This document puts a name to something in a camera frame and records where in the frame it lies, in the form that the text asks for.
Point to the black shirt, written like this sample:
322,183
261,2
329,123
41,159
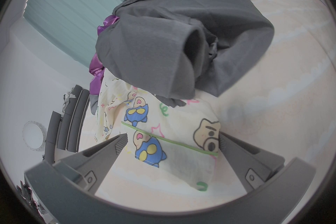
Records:
157,34

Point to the bed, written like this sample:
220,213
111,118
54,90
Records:
275,73

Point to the blue-green curtain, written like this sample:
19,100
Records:
65,7

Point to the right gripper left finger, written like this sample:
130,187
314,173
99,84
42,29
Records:
89,165

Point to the purple garment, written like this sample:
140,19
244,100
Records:
95,81

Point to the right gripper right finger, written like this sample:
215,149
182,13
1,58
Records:
249,165

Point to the white printed pyjama top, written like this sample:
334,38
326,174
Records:
170,125

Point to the round white mirror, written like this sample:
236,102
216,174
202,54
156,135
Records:
32,136

